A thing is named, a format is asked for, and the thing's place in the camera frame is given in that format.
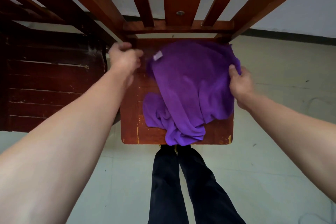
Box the person's right hand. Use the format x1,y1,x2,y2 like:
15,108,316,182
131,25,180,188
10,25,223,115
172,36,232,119
228,64,255,110

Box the person's left hand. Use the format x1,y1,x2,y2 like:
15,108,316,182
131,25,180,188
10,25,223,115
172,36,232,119
108,42,144,89

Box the purple towel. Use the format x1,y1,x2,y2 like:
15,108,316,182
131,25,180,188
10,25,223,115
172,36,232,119
142,40,242,146

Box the person's left forearm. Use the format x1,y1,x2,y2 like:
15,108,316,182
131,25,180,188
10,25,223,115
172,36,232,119
0,70,135,224

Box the person's right forearm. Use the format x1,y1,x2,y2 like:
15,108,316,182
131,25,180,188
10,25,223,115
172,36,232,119
236,92,336,204

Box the dark navy trousers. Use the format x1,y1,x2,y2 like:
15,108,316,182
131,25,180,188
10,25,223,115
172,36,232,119
148,145,247,224

